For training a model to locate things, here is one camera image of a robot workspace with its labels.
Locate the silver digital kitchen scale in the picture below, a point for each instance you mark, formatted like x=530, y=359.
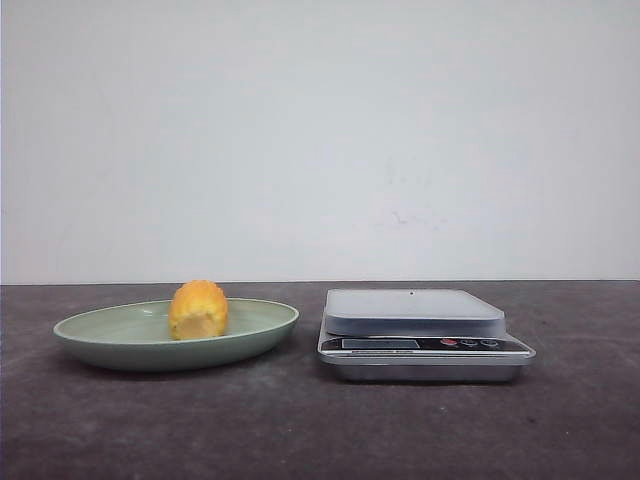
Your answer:
x=424, y=335

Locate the yellow corn cob piece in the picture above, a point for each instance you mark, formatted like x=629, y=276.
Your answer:
x=198, y=309

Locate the green oval plate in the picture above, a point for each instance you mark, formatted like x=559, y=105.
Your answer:
x=136, y=338

